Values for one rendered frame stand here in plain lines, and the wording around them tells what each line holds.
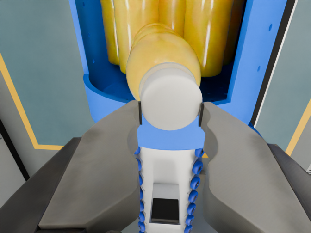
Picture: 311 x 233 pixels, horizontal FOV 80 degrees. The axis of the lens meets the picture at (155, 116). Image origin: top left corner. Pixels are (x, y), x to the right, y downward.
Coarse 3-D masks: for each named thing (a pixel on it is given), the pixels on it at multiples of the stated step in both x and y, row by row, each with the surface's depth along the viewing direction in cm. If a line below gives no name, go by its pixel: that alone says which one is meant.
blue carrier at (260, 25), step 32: (96, 0) 32; (256, 0) 16; (96, 32) 33; (256, 32) 18; (96, 64) 34; (256, 64) 20; (96, 96) 24; (128, 96) 35; (224, 96) 35; (256, 96) 25; (192, 128) 22
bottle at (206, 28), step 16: (192, 0) 25; (208, 0) 24; (224, 0) 24; (192, 16) 26; (208, 16) 25; (224, 16) 25; (192, 32) 27; (208, 32) 26; (224, 32) 26; (208, 48) 27; (224, 48) 28; (208, 64) 28
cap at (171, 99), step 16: (160, 80) 11; (176, 80) 11; (192, 80) 11; (144, 96) 11; (160, 96) 11; (176, 96) 11; (192, 96) 11; (144, 112) 12; (160, 112) 12; (176, 112) 12; (192, 112) 12; (160, 128) 12; (176, 128) 12
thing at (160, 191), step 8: (160, 184) 72; (168, 184) 72; (176, 184) 72; (152, 192) 69; (160, 192) 69; (168, 192) 69; (176, 192) 69; (152, 200) 66; (160, 200) 64; (168, 200) 64; (176, 200) 64; (152, 208) 62; (160, 208) 62; (168, 208) 62; (176, 208) 61; (152, 216) 59; (160, 216) 59; (168, 216) 59; (176, 216) 59; (152, 224) 59; (160, 224) 59; (168, 224) 59; (176, 224) 59
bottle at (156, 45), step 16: (144, 32) 19; (160, 32) 16; (176, 32) 20; (144, 48) 14; (160, 48) 13; (176, 48) 13; (192, 48) 15; (128, 64) 15; (144, 64) 13; (160, 64) 12; (176, 64) 12; (192, 64) 13; (128, 80) 15; (144, 80) 13
